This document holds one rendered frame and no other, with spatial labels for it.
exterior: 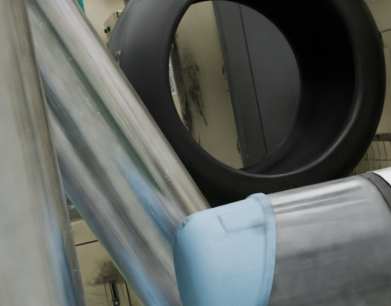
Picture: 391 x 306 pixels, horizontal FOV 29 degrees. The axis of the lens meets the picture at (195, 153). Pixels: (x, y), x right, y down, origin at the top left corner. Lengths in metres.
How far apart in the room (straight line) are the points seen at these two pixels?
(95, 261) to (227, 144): 0.50
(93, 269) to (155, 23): 0.84
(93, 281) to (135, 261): 1.60
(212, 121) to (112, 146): 1.40
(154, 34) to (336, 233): 1.11
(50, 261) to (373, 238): 0.15
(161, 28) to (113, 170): 1.00
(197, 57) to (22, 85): 1.52
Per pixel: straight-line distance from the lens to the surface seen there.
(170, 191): 0.48
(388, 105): 1.97
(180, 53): 1.85
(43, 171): 0.35
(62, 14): 0.48
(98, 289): 2.09
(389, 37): 2.05
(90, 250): 2.07
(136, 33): 1.47
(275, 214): 0.38
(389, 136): 1.79
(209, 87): 1.86
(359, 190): 0.39
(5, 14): 0.35
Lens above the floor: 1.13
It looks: 3 degrees down
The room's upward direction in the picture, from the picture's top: 11 degrees counter-clockwise
